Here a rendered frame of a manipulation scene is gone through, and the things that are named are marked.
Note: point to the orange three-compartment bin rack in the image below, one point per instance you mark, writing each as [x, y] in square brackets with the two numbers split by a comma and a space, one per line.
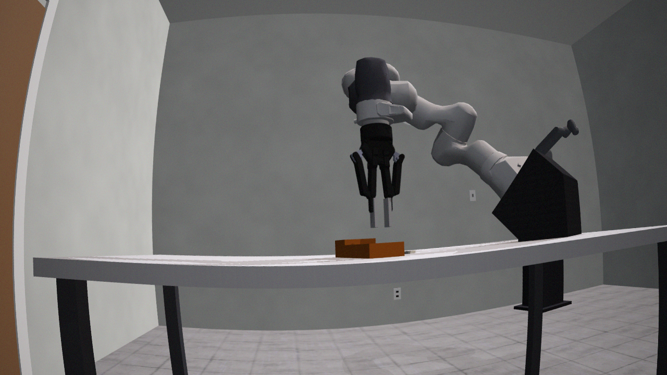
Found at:
[367, 248]

